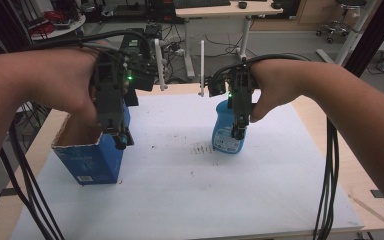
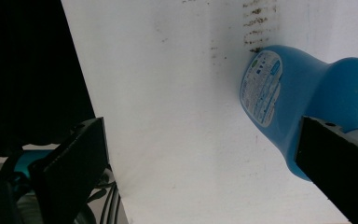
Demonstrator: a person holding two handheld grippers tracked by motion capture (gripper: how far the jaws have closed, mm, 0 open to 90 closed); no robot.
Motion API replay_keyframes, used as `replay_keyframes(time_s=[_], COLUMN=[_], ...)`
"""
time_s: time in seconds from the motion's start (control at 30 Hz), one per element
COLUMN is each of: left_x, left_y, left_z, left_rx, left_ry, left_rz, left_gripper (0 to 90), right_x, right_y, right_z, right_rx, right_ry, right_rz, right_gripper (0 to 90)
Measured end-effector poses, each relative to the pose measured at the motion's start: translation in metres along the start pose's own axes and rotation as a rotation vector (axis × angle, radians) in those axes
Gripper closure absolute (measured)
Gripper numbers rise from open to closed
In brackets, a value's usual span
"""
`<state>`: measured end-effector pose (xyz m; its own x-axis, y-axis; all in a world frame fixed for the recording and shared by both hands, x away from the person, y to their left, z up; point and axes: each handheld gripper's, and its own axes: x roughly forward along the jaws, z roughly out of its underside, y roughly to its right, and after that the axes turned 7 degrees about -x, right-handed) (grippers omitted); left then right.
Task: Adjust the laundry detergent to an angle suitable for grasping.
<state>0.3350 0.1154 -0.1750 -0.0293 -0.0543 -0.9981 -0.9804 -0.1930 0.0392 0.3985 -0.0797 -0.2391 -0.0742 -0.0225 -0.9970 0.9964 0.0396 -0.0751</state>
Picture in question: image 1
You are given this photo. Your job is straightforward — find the black keyboard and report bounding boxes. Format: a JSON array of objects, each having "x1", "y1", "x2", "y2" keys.
[{"x1": 173, "y1": 0, "x2": 232, "y2": 9}]

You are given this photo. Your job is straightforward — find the blue cardboard box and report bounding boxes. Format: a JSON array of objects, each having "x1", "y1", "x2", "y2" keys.
[{"x1": 50, "y1": 99, "x2": 132, "y2": 186}]

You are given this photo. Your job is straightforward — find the black cable bundle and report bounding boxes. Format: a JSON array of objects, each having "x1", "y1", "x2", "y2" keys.
[{"x1": 312, "y1": 116, "x2": 341, "y2": 240}]

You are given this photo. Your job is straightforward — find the white-legged wooden desk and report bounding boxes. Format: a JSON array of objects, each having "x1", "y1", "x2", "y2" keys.
[{"x1": 174, "y1": 0, "x2": 284, "y2": 79}]

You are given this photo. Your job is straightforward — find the round white table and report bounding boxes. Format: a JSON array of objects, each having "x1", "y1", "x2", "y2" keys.
[{"x1": 29, "y1": 13, "x2": 88, "y2": 42}]

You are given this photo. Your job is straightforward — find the office stool with castors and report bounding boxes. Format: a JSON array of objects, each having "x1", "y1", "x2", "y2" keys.
[{"x1": 315, "y1": 0, "x2": 368, "y2": 44}]

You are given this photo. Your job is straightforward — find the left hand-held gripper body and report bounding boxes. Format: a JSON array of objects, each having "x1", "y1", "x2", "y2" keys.
[{"x1": 91, "y1": 28, "x2": 158, "y2": 151}]

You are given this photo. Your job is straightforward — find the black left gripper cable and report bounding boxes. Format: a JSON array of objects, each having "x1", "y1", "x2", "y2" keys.
[{"x1": 23, "y1": 29, "x2": 153, "y2": 58}]

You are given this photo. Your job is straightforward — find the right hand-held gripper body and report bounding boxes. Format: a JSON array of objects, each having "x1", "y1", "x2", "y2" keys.
[{"x1": 204, "y1": 58, "x2": 259, "y2": 141}]

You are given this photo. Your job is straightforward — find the red object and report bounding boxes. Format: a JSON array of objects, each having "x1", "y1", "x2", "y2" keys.
[{"x1": 43, "y1": 10, "x2": 66, "y2": 23}]

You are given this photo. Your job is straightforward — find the white metal stand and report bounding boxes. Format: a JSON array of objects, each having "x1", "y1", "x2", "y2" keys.
[{"x1": 315, "y1": 0, "x2": 379, "y2": 66}]

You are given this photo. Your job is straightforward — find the person's right hand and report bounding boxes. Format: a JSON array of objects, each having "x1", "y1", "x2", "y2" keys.
[{"x1": 248, "y1": 58, "x2": 318, "y2": 124}]

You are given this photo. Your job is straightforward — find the person's left hand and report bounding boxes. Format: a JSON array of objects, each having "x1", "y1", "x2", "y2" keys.
[{"x1": 29, "y1": 46, "x2": 100, "y2": 128}]

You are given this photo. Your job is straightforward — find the blue plastic bottle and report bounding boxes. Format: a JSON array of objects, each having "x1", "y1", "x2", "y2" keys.
[{"x1": 211, "y1": 99, "x2": 248, "y2": 155}]

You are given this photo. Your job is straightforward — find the tangled floor cables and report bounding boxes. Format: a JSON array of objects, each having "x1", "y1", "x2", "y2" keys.
[{"x1": 161, "y1": 23, "x2": 188, "y2": 84}]

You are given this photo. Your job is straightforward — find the white table mat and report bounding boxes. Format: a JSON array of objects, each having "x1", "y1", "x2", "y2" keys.
[{"x1": 9, "y1": 93, "x2": 364, "y2": 240}]

